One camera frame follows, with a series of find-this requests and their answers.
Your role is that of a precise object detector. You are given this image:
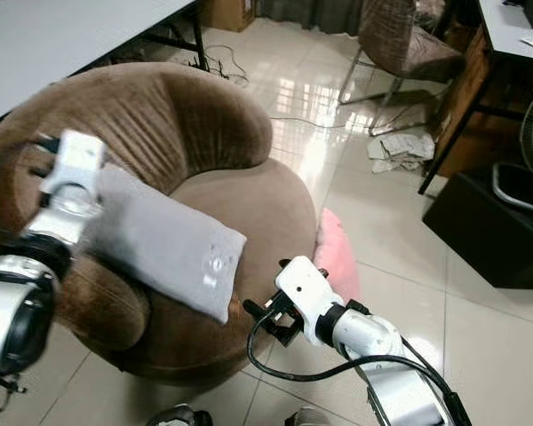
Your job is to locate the dark curtain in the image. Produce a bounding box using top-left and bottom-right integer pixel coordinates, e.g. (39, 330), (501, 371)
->
(252, 0), (366, 37)

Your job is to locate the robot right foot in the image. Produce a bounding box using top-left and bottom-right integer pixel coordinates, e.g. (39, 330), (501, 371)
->
(283, 406), (339, 426)

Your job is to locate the small brown cardboard box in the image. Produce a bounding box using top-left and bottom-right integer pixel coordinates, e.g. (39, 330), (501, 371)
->
(199, 0), (255, 33)

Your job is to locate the grey table with black legs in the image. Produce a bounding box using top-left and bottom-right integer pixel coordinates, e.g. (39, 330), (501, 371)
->
(0, 0), (211, 132)

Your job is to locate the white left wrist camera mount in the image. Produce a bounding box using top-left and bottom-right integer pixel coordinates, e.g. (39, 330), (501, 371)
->
(35, 128), (108, 193)

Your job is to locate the grey pillow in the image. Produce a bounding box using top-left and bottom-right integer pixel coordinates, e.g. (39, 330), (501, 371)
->
(82, 163), (251, 326)

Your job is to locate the pink pillow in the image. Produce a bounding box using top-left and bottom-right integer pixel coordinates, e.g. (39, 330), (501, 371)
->
(312, 208), (362, 304)

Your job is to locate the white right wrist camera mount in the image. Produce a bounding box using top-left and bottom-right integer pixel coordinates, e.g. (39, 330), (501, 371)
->
(274, 255), (345, 344)

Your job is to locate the round brown sofa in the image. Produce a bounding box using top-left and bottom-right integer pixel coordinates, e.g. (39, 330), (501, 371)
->
(0, 61), (320, 385)

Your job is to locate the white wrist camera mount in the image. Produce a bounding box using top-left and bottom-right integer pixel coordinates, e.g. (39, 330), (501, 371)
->
(35, 128), (108, 193)
(274, 255), (345, 344)

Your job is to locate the wooden desk with black frame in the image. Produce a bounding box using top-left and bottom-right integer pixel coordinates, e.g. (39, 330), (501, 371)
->
(417, 0), (533, 198)

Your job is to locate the thin floor cable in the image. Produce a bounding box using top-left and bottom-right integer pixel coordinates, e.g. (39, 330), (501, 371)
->
(195, 44), (251, 88)

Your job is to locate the crumpled newspaper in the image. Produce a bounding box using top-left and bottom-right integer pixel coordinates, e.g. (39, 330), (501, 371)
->
(366, 130), (439, 175)

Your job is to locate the brown checked chair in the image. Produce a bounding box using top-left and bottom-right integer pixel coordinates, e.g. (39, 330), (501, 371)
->
(337, 0), (468, 113)

